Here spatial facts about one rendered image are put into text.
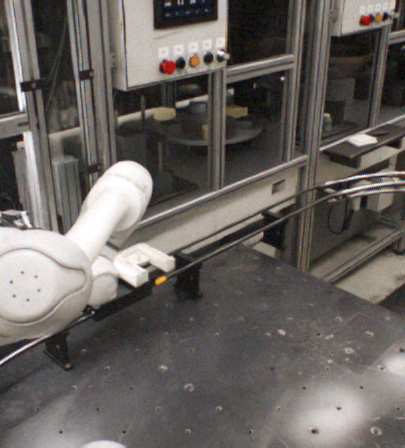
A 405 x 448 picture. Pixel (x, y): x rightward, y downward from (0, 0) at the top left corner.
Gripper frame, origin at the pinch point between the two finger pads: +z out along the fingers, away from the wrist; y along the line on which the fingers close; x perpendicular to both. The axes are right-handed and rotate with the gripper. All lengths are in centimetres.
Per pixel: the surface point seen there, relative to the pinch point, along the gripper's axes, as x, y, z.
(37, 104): -21.1, 20.5, 13.4
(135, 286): -33.2, -30.0, -7.2
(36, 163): -18.6, 5.3, 13.4
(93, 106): -38.0, 16.7, 13.6
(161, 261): -45, -27, -5
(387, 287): -212, -115, 2
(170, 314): -47, -47, -6
